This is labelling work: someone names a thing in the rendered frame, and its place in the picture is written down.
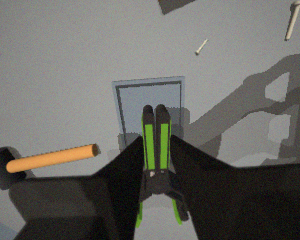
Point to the mallet with wooden handle and black head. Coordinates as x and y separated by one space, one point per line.
10 167

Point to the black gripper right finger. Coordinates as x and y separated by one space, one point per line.
213 190

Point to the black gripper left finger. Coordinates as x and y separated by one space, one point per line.
112 193

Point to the black and green spring clamp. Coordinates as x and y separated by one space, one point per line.
157 179

